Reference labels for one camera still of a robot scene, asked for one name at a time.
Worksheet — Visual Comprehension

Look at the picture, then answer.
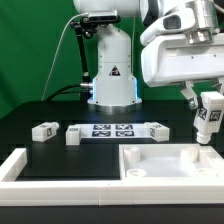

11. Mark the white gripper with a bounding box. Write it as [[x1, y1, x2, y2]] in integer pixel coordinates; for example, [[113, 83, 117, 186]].
[[141, 33, 224, 110]]

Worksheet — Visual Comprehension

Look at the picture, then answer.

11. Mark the white square tabletop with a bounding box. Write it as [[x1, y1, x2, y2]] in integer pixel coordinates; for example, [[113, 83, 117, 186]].
[[119, 144, 224, 179]]

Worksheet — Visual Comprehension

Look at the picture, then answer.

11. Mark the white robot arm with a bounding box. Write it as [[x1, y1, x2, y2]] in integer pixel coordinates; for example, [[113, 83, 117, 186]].
[[73, 0, 224, 112]]

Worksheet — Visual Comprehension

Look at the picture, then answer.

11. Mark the fiducial marker sheet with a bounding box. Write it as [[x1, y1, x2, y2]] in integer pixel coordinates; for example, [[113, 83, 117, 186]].
[[81, 123, 147, 138]]

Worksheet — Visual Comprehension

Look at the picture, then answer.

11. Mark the white U-shaped fence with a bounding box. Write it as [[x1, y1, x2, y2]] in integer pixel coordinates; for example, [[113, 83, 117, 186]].
[[0, 148, 224, 206]]

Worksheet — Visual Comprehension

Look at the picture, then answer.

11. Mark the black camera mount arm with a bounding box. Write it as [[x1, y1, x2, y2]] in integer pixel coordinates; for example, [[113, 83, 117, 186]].
[[70, 20, 92, 102]]

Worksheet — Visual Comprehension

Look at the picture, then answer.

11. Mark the grey camera on mount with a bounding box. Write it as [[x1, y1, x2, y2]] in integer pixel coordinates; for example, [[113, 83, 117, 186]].
[[83, 10, 120, 24]]

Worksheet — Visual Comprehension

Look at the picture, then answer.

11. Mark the black cable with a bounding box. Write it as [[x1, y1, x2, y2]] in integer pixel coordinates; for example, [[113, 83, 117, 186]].
[[44, 84, 84, 102]]

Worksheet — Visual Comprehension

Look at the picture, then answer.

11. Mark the white cable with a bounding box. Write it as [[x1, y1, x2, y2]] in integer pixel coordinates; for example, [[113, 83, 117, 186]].
[[41, 12, 90, 102]]

